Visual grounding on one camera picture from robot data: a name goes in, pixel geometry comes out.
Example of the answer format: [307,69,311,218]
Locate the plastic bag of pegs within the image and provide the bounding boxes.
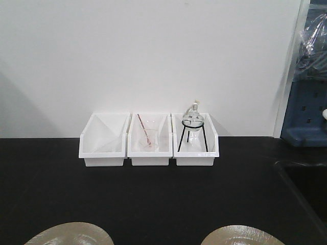
[295,5,326,81]

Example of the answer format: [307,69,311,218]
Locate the black wire tripod stand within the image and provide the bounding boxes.
[177,120,208,152]

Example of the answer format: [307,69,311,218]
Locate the beige round plate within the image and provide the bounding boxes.
[26,222,114,244]
[201,225,284,245]

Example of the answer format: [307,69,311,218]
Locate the clear glass beaker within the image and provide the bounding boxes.
[139,120,158,152]

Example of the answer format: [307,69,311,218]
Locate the blue pegboard drying rack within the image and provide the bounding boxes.
[281,1,326,147]

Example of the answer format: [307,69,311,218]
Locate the middle white storage bin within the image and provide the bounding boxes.
[127,112,173,166]

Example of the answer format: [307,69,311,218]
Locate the round glass flask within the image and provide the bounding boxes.
[182,100,204,128]

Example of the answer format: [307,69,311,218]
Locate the red glass stirring rod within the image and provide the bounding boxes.
[137,114,151,146]

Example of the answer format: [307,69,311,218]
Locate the black lab sink basin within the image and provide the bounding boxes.
[274,161,326,240]

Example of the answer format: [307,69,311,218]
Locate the right white storage bin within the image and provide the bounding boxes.
[171,113,219,166]

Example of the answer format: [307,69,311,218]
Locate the left white storage bin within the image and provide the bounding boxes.
[79,113,130,167]

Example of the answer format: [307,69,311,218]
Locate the white storage bin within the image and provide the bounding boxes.
[79,113,130,167]
[127,112,173,166]
[171,113,219,166]

